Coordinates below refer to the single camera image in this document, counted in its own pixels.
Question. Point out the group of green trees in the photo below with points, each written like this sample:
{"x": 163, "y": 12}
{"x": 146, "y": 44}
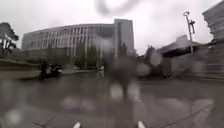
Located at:
{"x": 87, "y": 55}

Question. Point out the large curved grey building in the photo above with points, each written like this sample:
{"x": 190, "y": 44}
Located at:
{"x": 66, "y": 38}

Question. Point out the dark vehicle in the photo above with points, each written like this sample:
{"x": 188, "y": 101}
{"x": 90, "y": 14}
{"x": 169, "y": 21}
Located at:
{"x": 55, "y": 70}

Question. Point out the low building with dark roof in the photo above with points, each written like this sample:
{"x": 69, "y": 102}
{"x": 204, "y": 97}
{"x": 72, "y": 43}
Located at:
{"x": 176, "y": 46}

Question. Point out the robot's own part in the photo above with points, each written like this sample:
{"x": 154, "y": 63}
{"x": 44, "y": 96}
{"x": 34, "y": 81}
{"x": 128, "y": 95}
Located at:
{"x": 141, "y": 125}
{"x": 77, "y": 125}

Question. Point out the person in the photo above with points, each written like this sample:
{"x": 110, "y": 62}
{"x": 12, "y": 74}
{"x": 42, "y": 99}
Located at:
{"x": 43, "y": 68}

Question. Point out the wet grey paved plaza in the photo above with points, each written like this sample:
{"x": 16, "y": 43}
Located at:
{"x": 173, "y": 100}

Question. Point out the tall lamp pole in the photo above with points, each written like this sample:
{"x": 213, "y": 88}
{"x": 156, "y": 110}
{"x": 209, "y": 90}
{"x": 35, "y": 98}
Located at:
{"x": 189, "y": 30}

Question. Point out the wide grey stone steps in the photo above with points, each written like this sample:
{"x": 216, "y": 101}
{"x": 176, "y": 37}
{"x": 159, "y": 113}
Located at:
{"x": 206, "y": 63}

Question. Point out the green grass bank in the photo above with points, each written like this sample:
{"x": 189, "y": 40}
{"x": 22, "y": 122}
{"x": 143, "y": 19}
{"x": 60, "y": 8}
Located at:
{"x": 16, "y": 64}

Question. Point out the tall grey building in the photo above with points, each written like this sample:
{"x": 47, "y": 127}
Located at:
{"x": 215, "y": 21}

